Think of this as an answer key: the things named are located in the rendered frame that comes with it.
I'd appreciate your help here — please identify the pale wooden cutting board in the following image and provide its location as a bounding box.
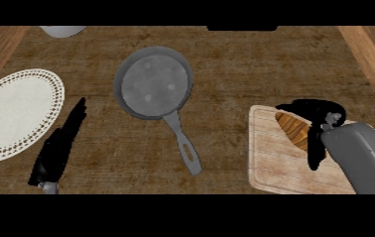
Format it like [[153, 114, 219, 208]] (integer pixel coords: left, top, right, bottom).
[[247, 104, 360, 195]]

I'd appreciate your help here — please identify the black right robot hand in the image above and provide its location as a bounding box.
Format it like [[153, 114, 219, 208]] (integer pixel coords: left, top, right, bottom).
[[274, 98, 348, 173]]

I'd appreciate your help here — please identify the pale grey bowl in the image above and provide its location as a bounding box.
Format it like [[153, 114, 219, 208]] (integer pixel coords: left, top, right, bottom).
[[38, 26, 88, 39]]

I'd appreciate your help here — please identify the brown croissant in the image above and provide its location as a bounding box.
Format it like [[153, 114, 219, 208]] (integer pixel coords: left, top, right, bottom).
[[274, 111, 312, 154]]

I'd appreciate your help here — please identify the black appliance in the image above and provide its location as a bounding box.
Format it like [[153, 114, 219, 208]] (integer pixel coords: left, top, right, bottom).
[[206, 26, 280, 33]]

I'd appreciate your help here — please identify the grey frying pan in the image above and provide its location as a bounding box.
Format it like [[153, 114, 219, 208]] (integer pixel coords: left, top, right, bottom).
[[112, 46, 203, 178]]

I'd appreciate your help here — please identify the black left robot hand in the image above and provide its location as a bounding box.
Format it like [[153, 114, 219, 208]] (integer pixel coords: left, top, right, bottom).
[[26, 96, 89, 187]]

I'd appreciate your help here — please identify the white dotted-rim plate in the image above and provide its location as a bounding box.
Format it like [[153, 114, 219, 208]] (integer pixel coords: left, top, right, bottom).
[[0, 68, 66, 162]]

